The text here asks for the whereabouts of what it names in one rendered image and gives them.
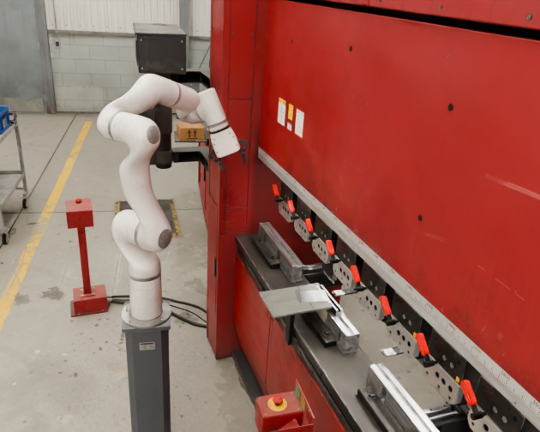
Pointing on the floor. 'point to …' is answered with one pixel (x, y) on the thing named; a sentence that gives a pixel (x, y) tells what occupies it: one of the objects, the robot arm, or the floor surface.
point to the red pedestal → (86, 296)
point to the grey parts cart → (2, 181)
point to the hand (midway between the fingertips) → (234, 165)
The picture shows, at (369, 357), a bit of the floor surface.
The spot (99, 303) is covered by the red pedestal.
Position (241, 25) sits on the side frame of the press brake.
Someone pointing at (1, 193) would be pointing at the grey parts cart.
